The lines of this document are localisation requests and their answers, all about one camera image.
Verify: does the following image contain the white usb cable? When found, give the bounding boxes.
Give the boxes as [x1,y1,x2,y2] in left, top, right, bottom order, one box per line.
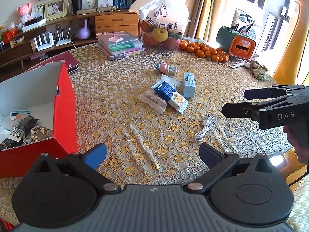
[193,115,215,142]

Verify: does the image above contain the silver foil snack packet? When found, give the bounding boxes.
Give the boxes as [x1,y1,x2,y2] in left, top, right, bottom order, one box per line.
[23,126,52,145]

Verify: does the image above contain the light green tea box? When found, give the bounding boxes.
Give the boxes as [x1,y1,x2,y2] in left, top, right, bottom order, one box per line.
[182,72,196,98]

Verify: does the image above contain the clear bag black items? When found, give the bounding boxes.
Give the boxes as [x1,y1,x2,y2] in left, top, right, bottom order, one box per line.
[8,113,39,142]

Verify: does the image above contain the blue cracker packet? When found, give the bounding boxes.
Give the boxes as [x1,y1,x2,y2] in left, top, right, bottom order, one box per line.
[151,80,188,114]

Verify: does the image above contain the white chicken snack packet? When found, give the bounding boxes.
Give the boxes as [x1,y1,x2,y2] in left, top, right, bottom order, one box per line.
[9,110,31,120]

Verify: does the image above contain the black snack packet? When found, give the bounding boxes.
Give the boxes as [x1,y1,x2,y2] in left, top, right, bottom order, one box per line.
[0,138,17,150]

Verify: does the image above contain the person right hand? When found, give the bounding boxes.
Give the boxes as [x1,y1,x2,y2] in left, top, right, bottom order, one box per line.
[283,125,309,164]

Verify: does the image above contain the crumpled green cloth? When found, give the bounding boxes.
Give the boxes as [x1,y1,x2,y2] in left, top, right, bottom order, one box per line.
[249,60,272,81]

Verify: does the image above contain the green orange tissue box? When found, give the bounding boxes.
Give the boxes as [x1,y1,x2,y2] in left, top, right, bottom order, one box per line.
[216,27,256,60]

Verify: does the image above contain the pile of mandarin oranges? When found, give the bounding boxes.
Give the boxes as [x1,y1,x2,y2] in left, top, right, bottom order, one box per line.
[179,40,230,62]

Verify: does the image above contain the red cardboard box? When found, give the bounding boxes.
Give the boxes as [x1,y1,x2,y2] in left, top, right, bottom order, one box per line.
[1,62,78,177]

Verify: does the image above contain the pink cartoon figurine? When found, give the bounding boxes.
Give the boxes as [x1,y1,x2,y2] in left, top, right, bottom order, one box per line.
[154,62,178,75]

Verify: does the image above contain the maroon bear tablet case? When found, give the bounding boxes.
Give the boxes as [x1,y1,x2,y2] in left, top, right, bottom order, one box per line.
[27,51,79,73]

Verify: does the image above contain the stack of plastic bead cases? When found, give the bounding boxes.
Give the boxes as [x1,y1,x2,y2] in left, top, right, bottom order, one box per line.
[96,31,145,60]

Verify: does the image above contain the white router thin antennas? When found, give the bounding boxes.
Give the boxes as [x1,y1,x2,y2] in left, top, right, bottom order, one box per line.
[56,27,72,46]

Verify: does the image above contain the white router tall antennas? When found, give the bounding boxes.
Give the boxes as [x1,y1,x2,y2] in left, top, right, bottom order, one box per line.
[34,32,54,51]

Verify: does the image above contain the white plastic bag of fruit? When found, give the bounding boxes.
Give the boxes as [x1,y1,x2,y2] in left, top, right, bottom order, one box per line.
[129,0,190,50]

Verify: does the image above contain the wooden tv cabinet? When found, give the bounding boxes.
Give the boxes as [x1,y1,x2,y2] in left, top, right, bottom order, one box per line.
[1,9,140,68]

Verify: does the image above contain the black speaker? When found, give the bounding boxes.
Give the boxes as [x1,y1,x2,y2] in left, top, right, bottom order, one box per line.
[72,0,82,15]

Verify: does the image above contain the pink teddy bear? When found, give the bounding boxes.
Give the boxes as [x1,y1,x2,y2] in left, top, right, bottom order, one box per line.
[17,2,31,24]

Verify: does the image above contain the framed photo cream frame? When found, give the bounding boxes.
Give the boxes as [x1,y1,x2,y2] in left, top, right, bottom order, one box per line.
[44,0,68,21]

